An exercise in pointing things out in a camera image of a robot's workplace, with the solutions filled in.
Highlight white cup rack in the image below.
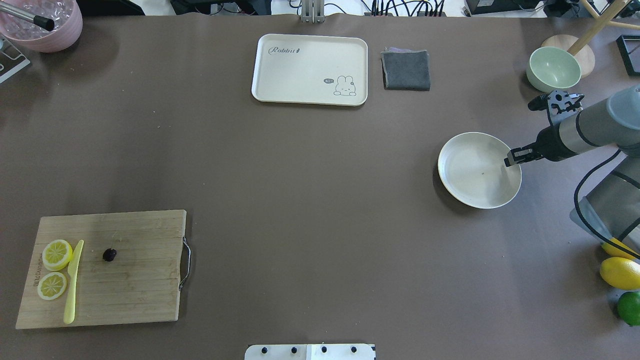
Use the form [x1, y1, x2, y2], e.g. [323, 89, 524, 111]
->
[0, 34, 31, 84]

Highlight green lime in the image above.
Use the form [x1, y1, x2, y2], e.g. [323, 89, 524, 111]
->
[616, 291, 640, 327]

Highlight dark red cherry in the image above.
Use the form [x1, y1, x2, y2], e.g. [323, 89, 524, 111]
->
[102, 248, 118, 262]

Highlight yellow lemon near lime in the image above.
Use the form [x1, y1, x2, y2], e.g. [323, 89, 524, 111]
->
[599, 257, 640, 291]

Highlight cream round plate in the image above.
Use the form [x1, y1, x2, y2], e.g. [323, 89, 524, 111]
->
[437, 131, 522, 210]

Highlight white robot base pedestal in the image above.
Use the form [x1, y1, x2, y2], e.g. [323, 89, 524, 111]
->
[244, 342, 377, 360]

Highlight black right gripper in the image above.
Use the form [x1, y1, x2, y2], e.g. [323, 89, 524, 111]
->
[503, 125, 572, 167]

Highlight yellow plastic knife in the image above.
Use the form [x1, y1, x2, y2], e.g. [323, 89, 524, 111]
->
[62, 239, 85, 325]

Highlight pink ice bowl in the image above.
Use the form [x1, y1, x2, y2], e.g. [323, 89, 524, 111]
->
[0, 0, 83, 53]

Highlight cream rabbit tray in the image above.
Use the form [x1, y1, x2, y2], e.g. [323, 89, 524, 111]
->
[251, 33, 369, 107]

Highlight lemon slice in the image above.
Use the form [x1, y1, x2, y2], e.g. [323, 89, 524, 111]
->
[37, 271, 67, 301]
[41, 239, 73, 272]

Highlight grey folded cloth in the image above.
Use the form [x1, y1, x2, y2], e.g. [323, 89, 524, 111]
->
[381, 47, 431, 91]

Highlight yellow lemon outer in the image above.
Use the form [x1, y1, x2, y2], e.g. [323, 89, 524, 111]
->
[600, 237, 639, 261]

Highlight black frame object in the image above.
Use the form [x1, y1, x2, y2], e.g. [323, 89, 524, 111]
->
[615, 34, 640, 77]

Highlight round wooden stand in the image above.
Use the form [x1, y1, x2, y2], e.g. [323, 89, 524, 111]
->
[541, 0, 639, 79]

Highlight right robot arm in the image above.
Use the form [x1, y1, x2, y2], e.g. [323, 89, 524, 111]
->
[504, 85, 640, 260]

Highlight mint green bowl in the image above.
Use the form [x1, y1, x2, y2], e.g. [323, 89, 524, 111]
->
[525, 47, 582, 94]

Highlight lower lemon slice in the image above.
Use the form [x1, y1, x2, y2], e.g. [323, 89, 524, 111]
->
[37, 271, 67, 301]

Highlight bamboo cutting board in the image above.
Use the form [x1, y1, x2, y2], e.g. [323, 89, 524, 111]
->
[15, 209, 187, 330]

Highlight metal tongs in ice bowl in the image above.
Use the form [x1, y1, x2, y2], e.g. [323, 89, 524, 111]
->
[0, 1, 55, 32]

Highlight upper lemon slice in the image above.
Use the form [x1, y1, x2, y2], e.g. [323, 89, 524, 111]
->
[41, 239, 73, 272]

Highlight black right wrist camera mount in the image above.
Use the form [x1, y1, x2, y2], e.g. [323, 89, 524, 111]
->
[527, 89, 585, 126]

